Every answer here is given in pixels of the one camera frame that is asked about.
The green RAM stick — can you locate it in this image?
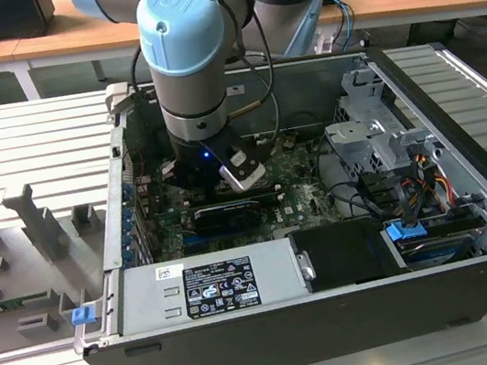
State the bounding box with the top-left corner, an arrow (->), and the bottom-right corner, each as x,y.
0,290 -> 51,312

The black open PC case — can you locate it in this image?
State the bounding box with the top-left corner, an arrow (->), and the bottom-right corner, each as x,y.
33,24 -> 487,365

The silver power supply unit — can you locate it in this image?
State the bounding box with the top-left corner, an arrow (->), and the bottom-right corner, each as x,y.
108,234 -> 316,338

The hard disk in bay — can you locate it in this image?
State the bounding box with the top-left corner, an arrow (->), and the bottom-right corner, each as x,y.
395,224 -> 486,274

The wooden desk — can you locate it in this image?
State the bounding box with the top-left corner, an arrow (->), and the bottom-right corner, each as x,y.
0,0 -> 487,107

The blue case latch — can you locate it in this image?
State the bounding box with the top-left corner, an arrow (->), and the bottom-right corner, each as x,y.
69,305 -> 97,328

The grey parts rack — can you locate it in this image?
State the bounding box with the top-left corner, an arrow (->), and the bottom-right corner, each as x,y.
0,171 -> 129,357

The black graphics card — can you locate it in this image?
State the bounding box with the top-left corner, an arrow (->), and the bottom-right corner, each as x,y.
189,196 -> 265,239

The red yellow black wire bundle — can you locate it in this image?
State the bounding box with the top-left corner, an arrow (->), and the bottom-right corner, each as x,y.
395,148 -> 458,219

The green motherboard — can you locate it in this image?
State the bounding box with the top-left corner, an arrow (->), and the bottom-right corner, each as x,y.
129,119 -> 359,263

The silver metal drive cage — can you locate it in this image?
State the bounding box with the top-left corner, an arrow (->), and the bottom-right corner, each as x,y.
313,56 -> 449,191

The blue disk carrier handle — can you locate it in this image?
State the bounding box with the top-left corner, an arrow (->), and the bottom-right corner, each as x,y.
383,215 -> 428,244

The grey case corner latch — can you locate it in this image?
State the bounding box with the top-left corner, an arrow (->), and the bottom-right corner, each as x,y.
101,80 -> 137,118

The black cable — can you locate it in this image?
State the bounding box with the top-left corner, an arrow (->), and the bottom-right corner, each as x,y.
321,173 -> 401,231

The black plastic shroud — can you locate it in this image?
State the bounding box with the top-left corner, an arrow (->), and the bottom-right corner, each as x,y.
287,211 -> 412,296

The blue expansion slot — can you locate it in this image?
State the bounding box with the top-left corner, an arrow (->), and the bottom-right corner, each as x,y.
180,220 -> 272,251

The blue cable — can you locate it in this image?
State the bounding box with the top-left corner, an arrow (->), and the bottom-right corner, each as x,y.
324,0 -> 360,45

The black RAM slot bank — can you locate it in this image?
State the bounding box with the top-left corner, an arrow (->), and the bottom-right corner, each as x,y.
187,179 -> 284,209

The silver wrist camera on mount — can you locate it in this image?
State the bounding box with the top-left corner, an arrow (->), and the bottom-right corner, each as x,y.
201,124 -> 270,199

